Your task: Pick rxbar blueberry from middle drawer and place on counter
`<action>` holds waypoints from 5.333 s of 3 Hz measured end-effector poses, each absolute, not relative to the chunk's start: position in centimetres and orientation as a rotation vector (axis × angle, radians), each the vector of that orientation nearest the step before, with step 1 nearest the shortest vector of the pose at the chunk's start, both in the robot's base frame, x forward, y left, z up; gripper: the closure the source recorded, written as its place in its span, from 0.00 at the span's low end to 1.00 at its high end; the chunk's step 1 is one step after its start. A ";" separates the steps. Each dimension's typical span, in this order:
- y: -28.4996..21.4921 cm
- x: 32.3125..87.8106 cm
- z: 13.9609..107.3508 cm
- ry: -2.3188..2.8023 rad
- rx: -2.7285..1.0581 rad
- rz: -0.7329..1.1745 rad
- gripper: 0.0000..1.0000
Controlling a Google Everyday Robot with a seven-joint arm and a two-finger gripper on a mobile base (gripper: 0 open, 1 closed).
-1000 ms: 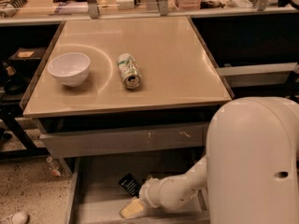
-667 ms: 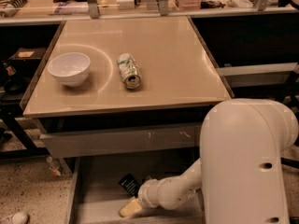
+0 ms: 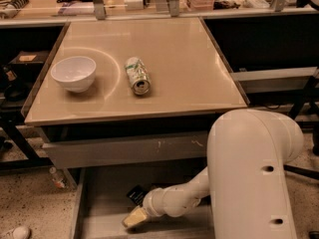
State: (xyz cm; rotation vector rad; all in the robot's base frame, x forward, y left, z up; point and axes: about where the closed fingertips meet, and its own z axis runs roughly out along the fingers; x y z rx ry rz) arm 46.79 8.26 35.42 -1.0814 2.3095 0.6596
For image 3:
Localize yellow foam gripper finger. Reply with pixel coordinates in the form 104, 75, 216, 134
122, 206, 149, 229

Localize black rxbar snack wrapper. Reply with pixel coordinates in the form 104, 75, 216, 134
127, 185, 148, 206

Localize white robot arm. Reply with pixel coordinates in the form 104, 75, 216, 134
123, 109, 304, 239

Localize open grey middle drawer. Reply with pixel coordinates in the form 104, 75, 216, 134
70, 158, 214, 239

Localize closed grey top drawer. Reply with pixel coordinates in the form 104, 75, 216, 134
43, 131, 207, 168

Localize grey drawer cabinet with counter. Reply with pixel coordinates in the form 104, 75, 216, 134
25, 18, 246, 168

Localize plastic bottle on floor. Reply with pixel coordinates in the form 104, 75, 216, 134
49, 166, 67, 188

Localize white shoe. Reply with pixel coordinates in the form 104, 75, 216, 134
0, 226, 31, 239

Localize green white soda can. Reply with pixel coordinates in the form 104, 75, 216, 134
125, 57, 151, 96

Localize white ceramic bowl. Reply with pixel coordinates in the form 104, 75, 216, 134
51, 56, 97, 93

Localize black office chair base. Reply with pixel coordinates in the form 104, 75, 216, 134
284, 165, 319, 180

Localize black box with label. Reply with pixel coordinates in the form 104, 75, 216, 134
9, 51, 49, 66

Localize long workbench behind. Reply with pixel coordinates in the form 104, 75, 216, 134
0, 0, 319, 26

